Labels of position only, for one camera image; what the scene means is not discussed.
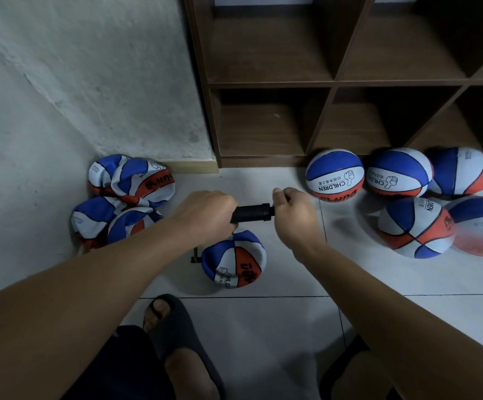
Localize person's left hand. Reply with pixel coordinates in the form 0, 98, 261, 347
172, 191, 238, 245

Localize person's left forearm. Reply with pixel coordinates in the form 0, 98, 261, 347
0, 219, 196, 400

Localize blue white red basketball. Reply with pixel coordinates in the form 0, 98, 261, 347
427, 146, 483, 200
445, 196, 483, 258
105, 206, 163, 245
88, 154, 130, 197
110, 158, 176, 207
200, 229, 268, 289
305, 149, 366, 202
365, 147, 434, 199
377, 196, 457, 260
70, 196, 126, 251

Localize black sandal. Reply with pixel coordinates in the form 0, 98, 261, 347
141, 294, 226, 400
320, 333, 368, 400

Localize black hand pump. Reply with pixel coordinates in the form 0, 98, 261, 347
190, 203, 276, 263

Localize brown wooden cubby shelf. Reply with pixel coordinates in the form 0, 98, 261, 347
183, 0, 483, 169

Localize person's right hand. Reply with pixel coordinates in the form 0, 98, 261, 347
272, 187, 326, 262

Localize person's right forearm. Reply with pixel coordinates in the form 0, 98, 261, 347
295, 239, 483, 400

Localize person's left foot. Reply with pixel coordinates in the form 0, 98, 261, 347
145, 299, 220, 400

